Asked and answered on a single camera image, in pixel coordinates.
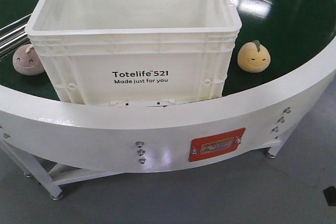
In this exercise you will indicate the yellow plush ball green leaf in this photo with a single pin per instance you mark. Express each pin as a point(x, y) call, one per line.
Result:
point(253, 57)

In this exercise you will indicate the white plastic tote box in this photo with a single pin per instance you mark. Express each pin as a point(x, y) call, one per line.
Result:
point(120, 52)

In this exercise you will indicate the red warning plate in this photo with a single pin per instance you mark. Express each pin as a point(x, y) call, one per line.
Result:
point(215, 145)

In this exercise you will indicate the white curved conveyor frame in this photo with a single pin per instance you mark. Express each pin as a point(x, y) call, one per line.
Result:
point(60, 143)

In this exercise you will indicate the pink smiling plush ball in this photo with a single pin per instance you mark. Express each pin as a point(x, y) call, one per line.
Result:
point(26, 61)

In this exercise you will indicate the steel conveyor rollers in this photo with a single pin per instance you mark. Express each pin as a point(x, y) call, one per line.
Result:
point(13, 36)

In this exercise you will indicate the black object at floor edge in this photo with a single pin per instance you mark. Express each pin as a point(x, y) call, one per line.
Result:
point(330, 195)

